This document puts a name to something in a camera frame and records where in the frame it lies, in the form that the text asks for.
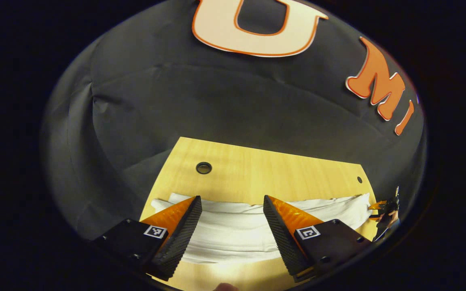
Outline white jeans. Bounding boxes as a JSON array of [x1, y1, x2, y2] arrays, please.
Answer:
[[151, 192, 373, 265]]

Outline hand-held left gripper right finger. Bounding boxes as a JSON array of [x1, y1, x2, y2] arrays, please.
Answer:
[[263, 195, 373, 283]]

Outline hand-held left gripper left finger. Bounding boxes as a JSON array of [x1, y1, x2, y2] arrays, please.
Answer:
[[93, 196, 203, 282]]

